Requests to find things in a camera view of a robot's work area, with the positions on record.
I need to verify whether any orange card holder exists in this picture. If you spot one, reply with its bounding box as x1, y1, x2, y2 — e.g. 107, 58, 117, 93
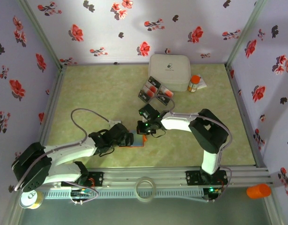
118, 130, 149, 149

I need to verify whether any black packet with red items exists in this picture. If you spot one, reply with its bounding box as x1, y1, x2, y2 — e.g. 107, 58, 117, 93
137, 75, 175, 105

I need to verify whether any black credit card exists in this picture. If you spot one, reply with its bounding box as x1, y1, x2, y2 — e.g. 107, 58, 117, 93
156, 94, 171, 105
148, 76, 162, 88
137, 91, 151, 103

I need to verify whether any white red credit card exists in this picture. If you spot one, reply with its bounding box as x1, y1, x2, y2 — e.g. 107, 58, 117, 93
141, 87, 156, 98
159, 86, 175, 98
144, 82, 159, 93

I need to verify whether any clear tape roll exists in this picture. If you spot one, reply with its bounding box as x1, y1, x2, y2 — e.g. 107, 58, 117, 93
135, 176, 157, 203

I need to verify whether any green circuit board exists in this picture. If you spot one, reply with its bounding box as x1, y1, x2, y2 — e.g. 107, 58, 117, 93
70, 189, 93, 198

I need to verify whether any orange capped pill bottle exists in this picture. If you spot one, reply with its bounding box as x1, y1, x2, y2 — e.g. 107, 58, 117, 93
187, 75, 201, 93

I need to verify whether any white square box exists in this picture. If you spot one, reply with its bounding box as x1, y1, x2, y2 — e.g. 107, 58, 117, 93
148, 53, 191, 92

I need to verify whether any white paper leaflet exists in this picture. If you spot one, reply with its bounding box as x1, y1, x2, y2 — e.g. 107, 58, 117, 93
198, 74, 208, 90

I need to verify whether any control board with green light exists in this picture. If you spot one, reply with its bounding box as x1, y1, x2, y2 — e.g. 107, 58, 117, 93
204, 186, 224, 203

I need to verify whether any yellow drink can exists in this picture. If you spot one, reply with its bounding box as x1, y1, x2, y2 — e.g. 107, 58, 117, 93
19, 190, 44, 210

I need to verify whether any orange plastic cup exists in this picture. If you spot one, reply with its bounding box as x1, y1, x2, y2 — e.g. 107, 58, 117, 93
246, 183, 272, 200

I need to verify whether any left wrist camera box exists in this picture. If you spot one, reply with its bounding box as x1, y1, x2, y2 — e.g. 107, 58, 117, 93
108, 120, 129, 139

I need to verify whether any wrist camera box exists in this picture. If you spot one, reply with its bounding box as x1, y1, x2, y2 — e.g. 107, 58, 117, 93
108, 120, 129, 139
138, 104, 159, 120

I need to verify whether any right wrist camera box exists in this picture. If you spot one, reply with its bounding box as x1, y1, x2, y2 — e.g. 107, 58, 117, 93
138, 104, 159, 120

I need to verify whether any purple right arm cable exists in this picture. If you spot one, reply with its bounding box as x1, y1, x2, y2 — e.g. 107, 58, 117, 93
151, 95, 233, 203

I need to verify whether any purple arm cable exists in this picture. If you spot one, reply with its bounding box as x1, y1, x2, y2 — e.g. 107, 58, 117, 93
14, 108, 112, 192
151, 95, 233, 203

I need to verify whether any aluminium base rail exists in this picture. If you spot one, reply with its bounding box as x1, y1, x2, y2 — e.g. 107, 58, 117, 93
17, 165, 273, 189

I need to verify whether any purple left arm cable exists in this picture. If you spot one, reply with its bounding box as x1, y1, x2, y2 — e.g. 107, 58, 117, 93
14, 108, 112, 192

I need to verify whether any grey slotted cable duct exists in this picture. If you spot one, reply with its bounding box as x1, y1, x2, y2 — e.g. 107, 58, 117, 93
44, 189, 205, 200

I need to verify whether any aluminium side rail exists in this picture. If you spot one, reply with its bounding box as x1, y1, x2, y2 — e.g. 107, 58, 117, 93
225, 63, 269, 169
29, 65, 67, 172

